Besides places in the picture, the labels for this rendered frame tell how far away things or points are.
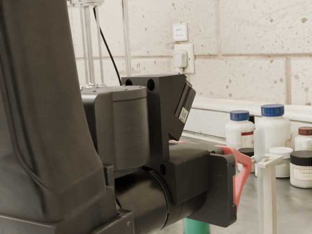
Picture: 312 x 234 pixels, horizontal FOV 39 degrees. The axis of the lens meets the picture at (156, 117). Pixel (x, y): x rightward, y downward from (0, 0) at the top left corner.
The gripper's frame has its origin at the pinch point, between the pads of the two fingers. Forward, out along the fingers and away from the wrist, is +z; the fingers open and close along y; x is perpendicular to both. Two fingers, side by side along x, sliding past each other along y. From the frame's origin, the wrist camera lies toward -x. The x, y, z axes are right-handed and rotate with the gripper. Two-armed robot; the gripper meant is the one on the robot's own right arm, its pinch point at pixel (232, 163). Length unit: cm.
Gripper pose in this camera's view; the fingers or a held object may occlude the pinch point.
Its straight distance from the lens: 49.5
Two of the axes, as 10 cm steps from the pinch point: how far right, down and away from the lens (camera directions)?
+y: -7.6, -0.6, 6.5
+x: 0.5, 9.9, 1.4
